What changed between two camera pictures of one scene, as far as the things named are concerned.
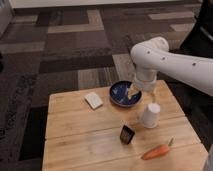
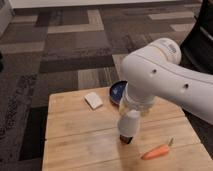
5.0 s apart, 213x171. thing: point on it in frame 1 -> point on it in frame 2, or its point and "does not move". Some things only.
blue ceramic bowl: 119,94 does not move
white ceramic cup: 151,115 -> 128,123
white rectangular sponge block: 93,100 does not move
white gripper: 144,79 -> 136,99
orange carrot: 157,151 does not move
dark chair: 199,40 does not move
